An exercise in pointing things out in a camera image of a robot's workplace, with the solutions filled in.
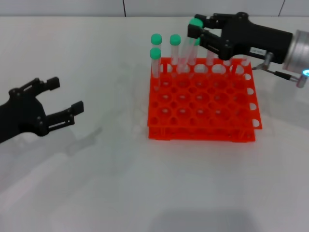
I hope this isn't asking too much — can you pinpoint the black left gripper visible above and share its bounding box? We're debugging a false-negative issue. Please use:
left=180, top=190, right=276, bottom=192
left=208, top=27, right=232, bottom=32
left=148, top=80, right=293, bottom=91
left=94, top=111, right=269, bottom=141
left=0, top=76, right=84, bottom=145

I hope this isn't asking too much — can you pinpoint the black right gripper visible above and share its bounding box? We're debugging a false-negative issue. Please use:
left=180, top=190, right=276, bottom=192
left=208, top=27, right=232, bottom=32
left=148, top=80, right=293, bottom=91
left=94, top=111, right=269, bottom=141
left=187, top=12, right=294, bottom=65

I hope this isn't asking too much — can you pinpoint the orange test tube rack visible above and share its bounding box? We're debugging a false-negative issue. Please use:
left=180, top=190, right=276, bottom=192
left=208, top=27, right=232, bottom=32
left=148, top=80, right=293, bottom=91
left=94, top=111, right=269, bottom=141
left=147, top=57, right=263, bottom=143

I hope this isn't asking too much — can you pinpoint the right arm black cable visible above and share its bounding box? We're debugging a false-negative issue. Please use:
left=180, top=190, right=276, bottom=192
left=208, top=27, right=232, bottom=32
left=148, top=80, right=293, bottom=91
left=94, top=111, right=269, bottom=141
left=252, top=52, right=309, bottom=89

